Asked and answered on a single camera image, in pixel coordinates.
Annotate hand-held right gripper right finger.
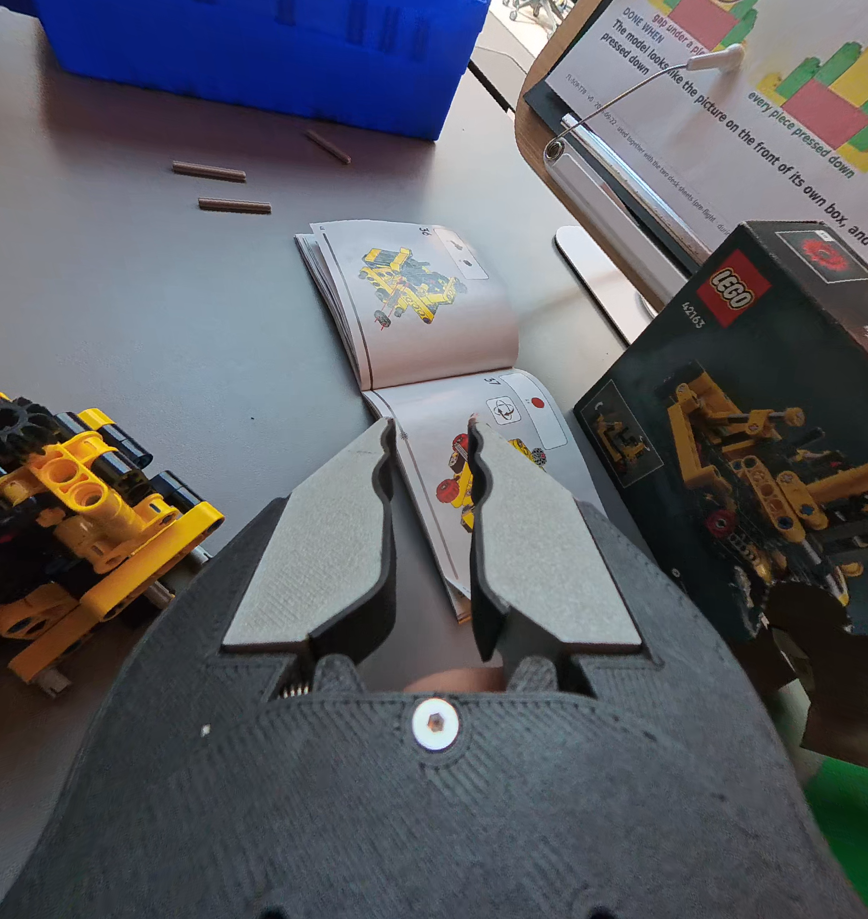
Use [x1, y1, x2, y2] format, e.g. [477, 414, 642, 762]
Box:
[466, 418, 643, 666]

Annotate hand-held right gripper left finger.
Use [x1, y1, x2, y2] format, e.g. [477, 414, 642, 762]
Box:
[222, 416, 399, 666]

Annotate lego instruction booklet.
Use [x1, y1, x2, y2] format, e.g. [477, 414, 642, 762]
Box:
[295, 220, 607, 623]

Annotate dark lego set box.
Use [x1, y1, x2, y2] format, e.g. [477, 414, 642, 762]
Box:
[574, 221, 868, 762]

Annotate yellow black lego bulldozer model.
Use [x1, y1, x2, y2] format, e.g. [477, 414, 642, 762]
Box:
[0, 390, 225, 698]

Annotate instruction sheet on stand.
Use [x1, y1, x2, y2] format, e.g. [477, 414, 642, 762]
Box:
[514, 0, 868, 347]

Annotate green mat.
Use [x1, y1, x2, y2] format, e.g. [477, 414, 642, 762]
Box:
[800, 754, 868, 919]

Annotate blue plastic bin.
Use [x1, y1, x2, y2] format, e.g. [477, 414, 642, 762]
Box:
[0, 0, 491, 142]

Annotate printed instruction sheet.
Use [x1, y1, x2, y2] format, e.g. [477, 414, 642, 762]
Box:
[545, 0, 868, 271]

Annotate wire page holder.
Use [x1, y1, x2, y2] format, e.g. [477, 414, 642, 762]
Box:
[544, 43, 748, 159]

